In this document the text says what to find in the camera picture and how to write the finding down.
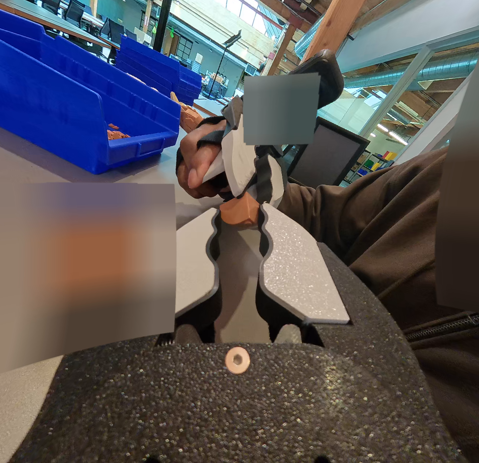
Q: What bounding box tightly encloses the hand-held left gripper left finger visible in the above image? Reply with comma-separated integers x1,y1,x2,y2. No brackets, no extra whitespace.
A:
176,207,221,318

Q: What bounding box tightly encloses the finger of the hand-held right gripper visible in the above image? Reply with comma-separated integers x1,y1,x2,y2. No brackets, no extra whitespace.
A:
202,123,259,199
255,145,287,209

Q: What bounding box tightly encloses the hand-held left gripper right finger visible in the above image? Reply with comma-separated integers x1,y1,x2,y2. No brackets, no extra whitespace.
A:
256,203,351,325

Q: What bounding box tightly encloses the brown curved slope brick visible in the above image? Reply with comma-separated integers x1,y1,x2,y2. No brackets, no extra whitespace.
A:
220,192,262,226

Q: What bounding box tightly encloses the brown brick body model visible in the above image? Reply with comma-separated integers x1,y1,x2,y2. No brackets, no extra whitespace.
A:
171,92,203,132

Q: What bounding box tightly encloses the blue plastic bin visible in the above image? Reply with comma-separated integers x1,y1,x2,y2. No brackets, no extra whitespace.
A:
0,11,182,174

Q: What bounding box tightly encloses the grey desk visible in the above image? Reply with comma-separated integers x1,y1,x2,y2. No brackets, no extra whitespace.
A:
0,127,225,463

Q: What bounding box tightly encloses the wooden ceiling beam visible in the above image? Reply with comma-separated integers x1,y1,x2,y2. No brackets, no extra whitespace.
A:
300,0,375,63

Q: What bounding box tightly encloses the black computer monitor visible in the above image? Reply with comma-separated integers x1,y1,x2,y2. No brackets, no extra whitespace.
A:
287,118,369,187

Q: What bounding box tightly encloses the black floor lamp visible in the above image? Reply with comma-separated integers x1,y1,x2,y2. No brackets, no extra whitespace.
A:
206,31,241,97

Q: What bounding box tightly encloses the stack of blue bins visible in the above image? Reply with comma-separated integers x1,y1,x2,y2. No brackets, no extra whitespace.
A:
116,35,203,106

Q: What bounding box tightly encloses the black pole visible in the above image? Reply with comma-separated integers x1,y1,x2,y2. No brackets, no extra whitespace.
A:
154,0,176,52

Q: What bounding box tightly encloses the black office chair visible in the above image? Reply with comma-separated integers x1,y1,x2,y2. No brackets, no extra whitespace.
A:
41,0,87,26

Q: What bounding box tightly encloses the silver ventilation duct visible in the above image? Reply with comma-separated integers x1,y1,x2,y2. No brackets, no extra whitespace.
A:
345,52,479,90

